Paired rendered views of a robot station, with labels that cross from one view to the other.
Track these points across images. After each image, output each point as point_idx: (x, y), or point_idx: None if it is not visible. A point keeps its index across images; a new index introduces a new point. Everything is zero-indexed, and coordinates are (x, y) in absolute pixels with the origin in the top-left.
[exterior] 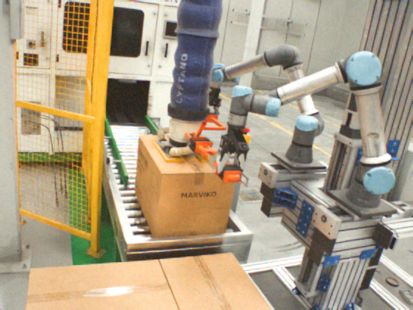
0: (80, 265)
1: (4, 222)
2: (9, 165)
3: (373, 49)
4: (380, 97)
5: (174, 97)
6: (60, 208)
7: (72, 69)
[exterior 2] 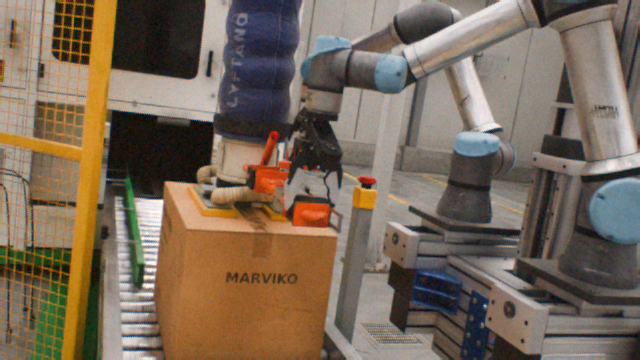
0: None
1: None
2: None
3: None
4: (626, 69)
5: (224, 97)
6: (14, 346)
7: (70, 93)
